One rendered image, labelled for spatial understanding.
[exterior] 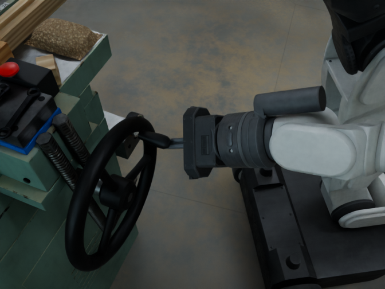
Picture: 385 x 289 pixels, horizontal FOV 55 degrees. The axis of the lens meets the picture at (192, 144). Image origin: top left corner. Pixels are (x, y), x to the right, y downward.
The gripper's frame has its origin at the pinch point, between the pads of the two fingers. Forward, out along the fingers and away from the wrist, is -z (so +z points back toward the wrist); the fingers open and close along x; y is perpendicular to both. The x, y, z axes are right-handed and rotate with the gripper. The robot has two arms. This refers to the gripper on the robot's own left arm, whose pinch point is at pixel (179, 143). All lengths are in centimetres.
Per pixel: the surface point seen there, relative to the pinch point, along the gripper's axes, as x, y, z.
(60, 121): 3.3, 18.6, -8.2
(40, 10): 30.5, 7.2, -32.5
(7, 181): -6.0, 20.6, -20.5
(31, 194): -8.2, 18.9, -15.8
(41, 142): 0.0, 21.5, -8.5
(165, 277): -47, -54, -51
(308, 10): 92, -183, -38
